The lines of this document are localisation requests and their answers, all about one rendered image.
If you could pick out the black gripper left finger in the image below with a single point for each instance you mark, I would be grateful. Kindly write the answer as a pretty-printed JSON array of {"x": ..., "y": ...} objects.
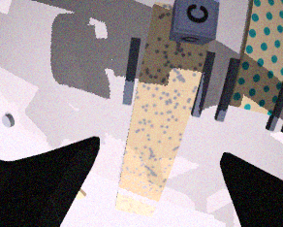
[{"x": 38, "y": 191}]

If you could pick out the blue-grey cube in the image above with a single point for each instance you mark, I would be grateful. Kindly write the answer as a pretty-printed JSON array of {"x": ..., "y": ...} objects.
[{"x": 194, "y": 21}]

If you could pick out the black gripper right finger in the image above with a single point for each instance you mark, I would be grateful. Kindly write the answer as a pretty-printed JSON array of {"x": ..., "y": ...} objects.
[{"x": 256, "y": 194}]

